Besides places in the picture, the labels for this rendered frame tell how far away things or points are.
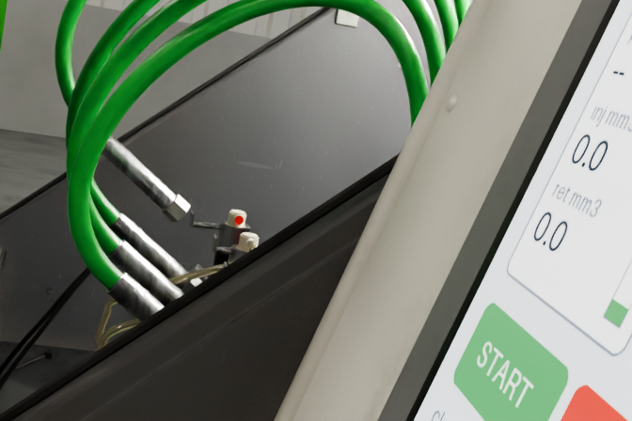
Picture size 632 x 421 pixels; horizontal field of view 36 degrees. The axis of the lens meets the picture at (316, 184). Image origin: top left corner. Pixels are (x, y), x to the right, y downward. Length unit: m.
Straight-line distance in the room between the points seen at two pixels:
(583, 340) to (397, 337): 0.15
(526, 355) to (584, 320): 0.03
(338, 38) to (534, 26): 0.77
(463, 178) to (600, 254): 0.14
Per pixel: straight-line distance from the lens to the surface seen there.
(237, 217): 0.88
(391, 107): 1.23
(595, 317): 0.31
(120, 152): 0.87
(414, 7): 0.73
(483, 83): 0.47
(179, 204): 0.88
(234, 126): 1.19
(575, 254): 0.33
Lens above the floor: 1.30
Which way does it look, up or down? 10 degrees down
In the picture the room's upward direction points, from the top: 11 degrees clockwise
